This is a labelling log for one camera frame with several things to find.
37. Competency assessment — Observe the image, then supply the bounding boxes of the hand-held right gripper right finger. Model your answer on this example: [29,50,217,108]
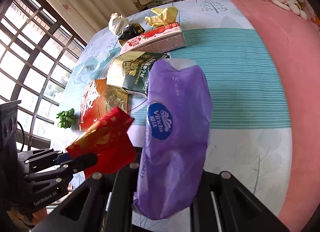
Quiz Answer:
[191,169,290,232]

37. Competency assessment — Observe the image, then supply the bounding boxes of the black cable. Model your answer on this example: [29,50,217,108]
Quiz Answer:
[15,120,28,152]

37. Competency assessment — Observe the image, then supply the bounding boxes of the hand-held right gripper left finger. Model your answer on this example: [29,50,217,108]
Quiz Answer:
[31,162,142,232]

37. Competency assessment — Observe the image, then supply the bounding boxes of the striped printed bedsheet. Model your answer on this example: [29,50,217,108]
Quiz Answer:
[51,0,293,230]

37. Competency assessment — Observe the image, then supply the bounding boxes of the black wrapper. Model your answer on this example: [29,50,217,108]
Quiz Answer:
[118,23,144,46]

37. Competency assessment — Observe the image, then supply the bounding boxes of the purple tissue pack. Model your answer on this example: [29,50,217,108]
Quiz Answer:
[132,58,213,220]

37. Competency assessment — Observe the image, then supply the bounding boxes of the orange foil snack bag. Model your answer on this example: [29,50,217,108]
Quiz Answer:
[79,78,129,131]

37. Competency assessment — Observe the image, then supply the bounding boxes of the pink blanket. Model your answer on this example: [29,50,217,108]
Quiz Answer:
[202,0,320,227]

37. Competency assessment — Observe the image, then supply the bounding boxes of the clear plastic bottle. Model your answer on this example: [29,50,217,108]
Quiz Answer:
[75,52,111,84]

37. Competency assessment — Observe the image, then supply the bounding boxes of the window grille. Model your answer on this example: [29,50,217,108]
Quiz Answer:
[0,0,88,147]

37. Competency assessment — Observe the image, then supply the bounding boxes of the yellow crumpled paper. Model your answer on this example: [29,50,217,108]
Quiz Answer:
[145,6,179,28]

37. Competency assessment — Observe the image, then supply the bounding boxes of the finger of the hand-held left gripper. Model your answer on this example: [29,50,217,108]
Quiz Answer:
[24,153,98,186]
[17,148,75,172]

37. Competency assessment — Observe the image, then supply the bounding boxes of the white crumpled tissue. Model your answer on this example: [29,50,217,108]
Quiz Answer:
[108,13,130,36]

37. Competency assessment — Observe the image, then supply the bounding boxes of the cream curtain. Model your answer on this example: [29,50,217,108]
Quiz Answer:
[31,0,165,45]

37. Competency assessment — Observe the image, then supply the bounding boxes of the pink milk carton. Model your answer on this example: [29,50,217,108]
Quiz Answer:
[119,23,187,56]

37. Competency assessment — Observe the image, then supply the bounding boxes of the red paper envelope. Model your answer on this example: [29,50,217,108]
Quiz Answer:
[66,107,137,179]

